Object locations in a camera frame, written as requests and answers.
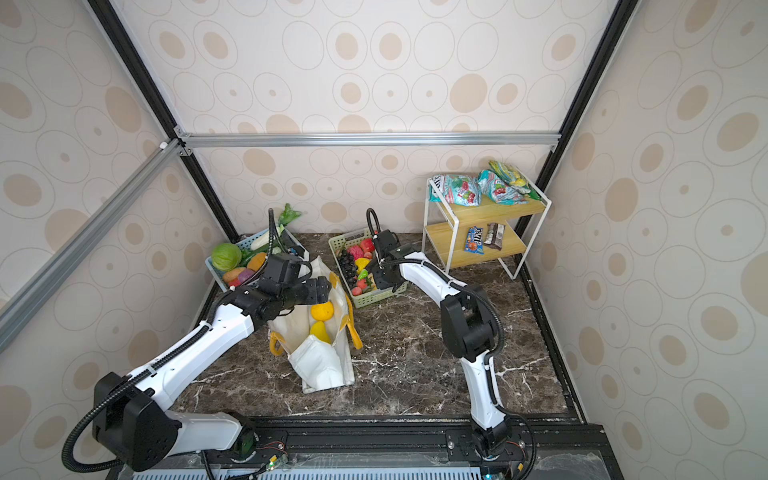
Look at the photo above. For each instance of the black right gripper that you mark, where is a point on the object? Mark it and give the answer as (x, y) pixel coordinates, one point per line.
(379, 282)

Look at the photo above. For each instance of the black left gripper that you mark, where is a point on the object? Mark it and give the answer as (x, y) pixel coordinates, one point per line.
(313, 284)

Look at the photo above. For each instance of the white canvas grocery bag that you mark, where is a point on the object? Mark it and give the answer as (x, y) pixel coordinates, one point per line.
(321, 366)

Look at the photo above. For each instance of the large yellow mango toy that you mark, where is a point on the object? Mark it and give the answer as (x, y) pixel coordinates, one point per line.
(319, 330)

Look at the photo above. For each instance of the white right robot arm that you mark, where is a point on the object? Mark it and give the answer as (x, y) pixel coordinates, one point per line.
(471, 330)

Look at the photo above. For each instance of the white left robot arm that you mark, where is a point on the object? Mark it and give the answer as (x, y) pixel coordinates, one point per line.
(132, 423)

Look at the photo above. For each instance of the green candy snack bag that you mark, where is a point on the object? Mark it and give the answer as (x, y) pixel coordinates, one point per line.
(460, 190)

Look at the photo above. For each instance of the teal candy snack bag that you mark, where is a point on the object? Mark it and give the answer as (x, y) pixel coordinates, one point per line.
(492, 186)

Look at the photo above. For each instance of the yellow green snack bag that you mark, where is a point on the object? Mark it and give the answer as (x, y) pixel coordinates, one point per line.
(513, 179)

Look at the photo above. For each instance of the yellow lemon toy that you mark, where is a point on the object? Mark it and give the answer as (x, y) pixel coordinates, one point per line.
(361, 263)

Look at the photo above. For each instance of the pink dragon fruit toy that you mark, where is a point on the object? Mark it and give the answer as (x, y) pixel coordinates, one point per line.
(356, 252)

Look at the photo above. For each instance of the orange potato toy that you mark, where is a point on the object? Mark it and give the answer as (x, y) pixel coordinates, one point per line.
(257, 261)

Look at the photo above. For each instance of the light green perforated basket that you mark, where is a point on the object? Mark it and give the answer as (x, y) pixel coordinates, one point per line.
(371, 294)

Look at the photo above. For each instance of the black grape bunch toy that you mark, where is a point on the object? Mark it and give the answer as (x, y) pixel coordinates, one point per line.
(348, 268)

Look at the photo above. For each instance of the blue perforated basket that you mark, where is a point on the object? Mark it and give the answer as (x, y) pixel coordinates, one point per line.
(292, 244)

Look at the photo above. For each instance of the green cabbage toy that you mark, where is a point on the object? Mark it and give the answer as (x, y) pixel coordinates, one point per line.
(226, 257)

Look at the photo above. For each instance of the white daikon radish toy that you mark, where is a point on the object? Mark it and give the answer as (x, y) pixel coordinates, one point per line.
(273, 236)

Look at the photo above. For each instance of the blue candy packet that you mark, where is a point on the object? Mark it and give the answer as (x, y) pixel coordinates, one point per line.
(474, 241)

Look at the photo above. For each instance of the brown chocolate bar packet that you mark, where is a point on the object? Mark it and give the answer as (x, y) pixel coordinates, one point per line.
(494, 236)

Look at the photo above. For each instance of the white wire wooden shelf rack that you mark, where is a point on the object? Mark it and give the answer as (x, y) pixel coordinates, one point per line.
(446, 226)

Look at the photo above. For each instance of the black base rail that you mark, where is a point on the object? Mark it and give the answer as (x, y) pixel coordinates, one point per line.
(392, 448)

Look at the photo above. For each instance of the horizontal aluminium frame bar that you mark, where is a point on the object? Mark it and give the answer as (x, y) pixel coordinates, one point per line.
(376, 139)

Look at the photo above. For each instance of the diagonal aluminium frame bar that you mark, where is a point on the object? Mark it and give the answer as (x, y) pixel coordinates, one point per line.
(38, 290)

